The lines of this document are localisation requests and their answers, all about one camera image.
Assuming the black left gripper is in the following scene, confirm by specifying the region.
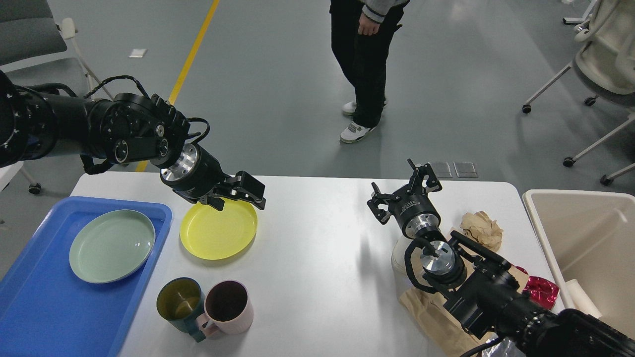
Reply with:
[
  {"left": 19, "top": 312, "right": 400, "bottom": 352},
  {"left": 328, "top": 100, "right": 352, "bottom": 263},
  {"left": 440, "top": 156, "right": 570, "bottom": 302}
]
[{"left": 160, "top": 143, "right": 266, "bottom": 212}]

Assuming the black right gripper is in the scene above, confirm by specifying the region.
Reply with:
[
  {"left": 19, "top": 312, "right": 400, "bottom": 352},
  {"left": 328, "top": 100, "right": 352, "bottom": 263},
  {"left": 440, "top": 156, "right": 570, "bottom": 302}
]
[{"left": 368, "top": 160, "right": 443, "bottom": 241}]

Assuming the yellow plastic plate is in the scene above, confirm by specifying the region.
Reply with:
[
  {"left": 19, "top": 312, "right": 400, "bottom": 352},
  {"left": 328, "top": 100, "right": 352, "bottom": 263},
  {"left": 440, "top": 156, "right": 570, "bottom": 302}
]
[{"left": 180, "top": 199, "right": 258, "bottom": 260}]

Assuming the pink mug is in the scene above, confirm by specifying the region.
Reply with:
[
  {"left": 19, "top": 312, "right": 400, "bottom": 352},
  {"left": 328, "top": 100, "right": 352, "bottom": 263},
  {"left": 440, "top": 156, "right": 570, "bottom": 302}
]
[{"left": 196, "top": 280, "right": 254, "bottom": 338}]

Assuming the dark teal mug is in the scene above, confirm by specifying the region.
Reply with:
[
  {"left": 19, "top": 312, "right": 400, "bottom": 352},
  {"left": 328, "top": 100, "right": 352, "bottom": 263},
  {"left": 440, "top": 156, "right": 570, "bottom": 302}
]
[{"left": 156, "top": 277, "right": 206, "bottom": 343}]

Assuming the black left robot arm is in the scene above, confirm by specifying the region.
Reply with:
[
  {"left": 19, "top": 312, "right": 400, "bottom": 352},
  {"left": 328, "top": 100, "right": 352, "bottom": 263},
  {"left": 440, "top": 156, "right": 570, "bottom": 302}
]
[{"left": 0, "top": 74, "right": 266, "bottom": 211}]

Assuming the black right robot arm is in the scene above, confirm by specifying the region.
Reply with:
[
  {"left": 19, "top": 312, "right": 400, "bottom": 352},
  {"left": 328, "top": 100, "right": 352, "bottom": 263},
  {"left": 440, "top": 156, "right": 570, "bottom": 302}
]
[{"left": 367, "top": 163, "right": 635, "bottom": 357}]

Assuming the metal floor socket plate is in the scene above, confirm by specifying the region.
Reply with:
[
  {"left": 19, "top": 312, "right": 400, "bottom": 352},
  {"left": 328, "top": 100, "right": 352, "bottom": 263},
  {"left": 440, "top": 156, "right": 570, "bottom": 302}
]
[{"left": 430, "top": 161, "right": 453, "bottom": 179}]

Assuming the white paper cup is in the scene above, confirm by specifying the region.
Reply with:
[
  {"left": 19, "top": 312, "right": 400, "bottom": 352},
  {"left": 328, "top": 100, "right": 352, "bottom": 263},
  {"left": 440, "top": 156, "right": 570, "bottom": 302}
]
[{"left": 391, "top": 236, "right": 411, "bottom": 275}]

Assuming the crumpled brown paper ball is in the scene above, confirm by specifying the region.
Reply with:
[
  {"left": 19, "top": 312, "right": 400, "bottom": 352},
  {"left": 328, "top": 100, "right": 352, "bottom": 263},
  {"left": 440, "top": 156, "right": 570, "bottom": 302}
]
[{"left": 460, "top": 212, "right": 504, "bottom": 252}]

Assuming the pale green plate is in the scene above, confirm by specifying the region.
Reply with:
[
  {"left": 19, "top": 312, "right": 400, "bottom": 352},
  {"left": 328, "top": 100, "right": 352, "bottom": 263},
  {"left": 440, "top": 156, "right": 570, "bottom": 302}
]
[{"left": 68, "top": 209, "right": 156, "bottom": 283}]

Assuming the brown paper bag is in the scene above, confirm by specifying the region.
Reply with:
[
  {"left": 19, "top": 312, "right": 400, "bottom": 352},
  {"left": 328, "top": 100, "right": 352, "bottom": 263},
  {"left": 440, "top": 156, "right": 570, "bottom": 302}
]
[{"left": 400, "top": 227, "right": 529, "bottom": 357}]

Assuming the person in black trousers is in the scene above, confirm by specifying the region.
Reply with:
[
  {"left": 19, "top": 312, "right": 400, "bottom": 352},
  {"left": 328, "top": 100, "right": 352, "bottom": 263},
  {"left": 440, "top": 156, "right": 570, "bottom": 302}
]
[{"left": 329, "top": 0, "right": 409, "bottom": 144}]

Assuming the white paper scrap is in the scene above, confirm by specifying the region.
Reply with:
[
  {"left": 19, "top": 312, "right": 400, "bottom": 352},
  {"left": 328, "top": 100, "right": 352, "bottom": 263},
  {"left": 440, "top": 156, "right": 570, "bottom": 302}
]
[{"left": 128, "top": 48, "right": 147, "bottom": 59}]

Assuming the red foil wrapper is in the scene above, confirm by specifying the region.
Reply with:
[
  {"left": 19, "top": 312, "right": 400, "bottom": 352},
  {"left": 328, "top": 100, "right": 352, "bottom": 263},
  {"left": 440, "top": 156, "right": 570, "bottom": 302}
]
[{"left": 514, "top": 266, "right": 560, "bottom": 310}]

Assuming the beige plastic bin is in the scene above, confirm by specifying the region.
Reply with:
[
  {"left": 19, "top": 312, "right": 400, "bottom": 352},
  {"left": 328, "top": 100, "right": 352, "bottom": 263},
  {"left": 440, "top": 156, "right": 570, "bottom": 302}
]
[{"left": 522, "top": 189, "right": 635, "bottom": 338}]

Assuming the white tissue roll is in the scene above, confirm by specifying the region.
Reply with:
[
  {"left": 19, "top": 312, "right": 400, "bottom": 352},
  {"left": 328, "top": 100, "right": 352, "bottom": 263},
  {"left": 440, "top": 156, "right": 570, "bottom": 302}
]
[{"left": 566, "top": 279, "right": 603, "bottom": 319}]

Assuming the blue plastic tray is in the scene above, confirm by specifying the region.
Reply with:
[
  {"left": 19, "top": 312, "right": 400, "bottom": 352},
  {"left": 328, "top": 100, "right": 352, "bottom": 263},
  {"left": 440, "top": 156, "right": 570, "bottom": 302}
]
[{"left": 0, "top": 196, "right": 172, "bottom": 357}]

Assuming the white side table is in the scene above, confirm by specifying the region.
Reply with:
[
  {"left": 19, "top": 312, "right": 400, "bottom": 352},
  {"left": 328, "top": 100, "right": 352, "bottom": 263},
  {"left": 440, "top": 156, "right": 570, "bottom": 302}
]
[{"left": 0, "top": 161, "right": 23, "bottom": 191}]

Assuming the white office chair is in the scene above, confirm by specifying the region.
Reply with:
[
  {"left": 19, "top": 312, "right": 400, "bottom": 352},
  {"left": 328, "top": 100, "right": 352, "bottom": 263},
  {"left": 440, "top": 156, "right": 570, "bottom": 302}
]
[{"left": 521, "top": 0, "right": 635, "bottom": 168}]

